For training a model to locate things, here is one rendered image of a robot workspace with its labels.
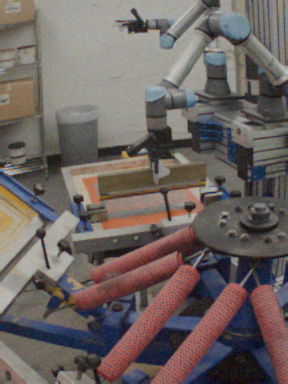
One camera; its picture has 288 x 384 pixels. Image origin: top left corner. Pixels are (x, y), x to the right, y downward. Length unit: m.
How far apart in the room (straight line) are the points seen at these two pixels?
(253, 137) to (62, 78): 3.53
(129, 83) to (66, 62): 0.77
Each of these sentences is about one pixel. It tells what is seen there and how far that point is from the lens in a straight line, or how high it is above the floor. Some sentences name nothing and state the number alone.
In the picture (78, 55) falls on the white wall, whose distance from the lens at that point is 5.46.
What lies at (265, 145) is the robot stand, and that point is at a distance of 2.28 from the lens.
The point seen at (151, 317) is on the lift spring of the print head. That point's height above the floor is 1.19.
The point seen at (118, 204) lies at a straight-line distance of 2.09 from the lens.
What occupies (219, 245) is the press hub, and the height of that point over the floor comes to 1.31.
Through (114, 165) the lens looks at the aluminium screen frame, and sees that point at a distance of 2.46.
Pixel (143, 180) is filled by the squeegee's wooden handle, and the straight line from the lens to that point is 1.91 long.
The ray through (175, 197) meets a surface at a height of 0.96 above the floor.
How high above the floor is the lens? 1.78
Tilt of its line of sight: 22 degrees down
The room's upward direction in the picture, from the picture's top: 3 degrees counter-clockwise
